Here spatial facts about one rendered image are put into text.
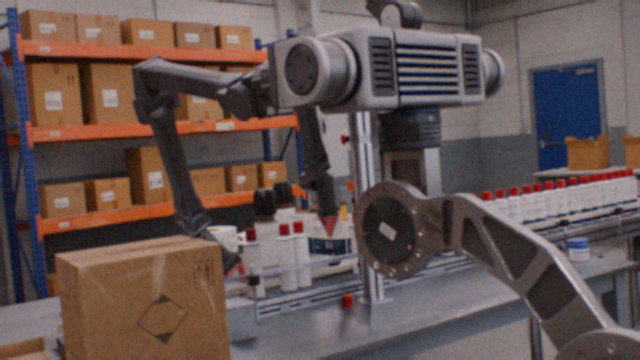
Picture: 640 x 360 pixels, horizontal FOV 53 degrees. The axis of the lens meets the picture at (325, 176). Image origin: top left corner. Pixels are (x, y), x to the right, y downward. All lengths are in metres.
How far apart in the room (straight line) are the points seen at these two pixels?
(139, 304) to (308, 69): 0.60
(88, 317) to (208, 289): 0.25
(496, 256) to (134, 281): 0.71
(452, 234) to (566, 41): 8.87
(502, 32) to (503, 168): 2.09
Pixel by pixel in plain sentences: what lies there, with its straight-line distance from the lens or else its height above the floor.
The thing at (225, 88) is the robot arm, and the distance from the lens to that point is 1.36.
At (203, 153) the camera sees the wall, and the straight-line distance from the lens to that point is 6.98.
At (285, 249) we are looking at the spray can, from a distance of 1.96.
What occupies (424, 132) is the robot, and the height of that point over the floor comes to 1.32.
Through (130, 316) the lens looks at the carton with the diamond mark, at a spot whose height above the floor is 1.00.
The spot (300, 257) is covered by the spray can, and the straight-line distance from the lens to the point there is 1.99.
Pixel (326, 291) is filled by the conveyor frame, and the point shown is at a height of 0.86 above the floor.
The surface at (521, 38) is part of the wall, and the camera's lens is 10.35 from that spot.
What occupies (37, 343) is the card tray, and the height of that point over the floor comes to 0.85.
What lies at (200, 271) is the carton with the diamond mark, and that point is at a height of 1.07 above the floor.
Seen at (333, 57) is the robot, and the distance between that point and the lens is 1.16.
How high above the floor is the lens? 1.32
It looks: 3 degrees down
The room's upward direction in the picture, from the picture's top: 5 degrees counter-clockwise
